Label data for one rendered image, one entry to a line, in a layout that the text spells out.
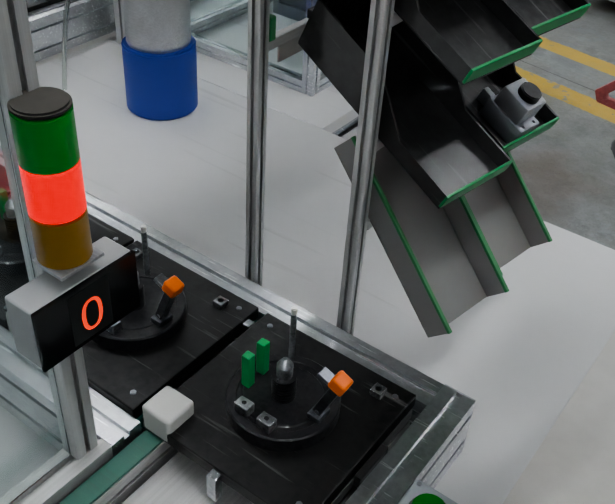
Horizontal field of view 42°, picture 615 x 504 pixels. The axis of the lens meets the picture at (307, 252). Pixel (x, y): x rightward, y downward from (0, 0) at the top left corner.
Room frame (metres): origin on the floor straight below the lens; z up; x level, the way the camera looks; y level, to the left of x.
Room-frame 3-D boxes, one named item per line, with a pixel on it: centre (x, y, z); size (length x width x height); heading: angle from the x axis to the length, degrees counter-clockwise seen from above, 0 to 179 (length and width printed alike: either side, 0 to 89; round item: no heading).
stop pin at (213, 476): (0.56, 0.09, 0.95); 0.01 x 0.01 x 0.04; 56
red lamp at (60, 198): (0.57, 0.22, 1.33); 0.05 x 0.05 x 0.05
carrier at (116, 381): (0.81, 0.23, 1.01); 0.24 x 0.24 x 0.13; 56
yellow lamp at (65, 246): (0.57, 0.22, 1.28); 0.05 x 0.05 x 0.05
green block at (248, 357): (0.68, 0.06, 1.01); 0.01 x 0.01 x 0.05; 56
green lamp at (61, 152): (0.57, 0.22, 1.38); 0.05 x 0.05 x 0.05
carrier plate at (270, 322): (0.66, 0.02, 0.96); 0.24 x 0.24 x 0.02; 56
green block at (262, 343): (0.70, 0.04, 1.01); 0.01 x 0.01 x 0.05; 56
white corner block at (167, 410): (0.64, 0.15, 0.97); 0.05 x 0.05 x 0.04; 56
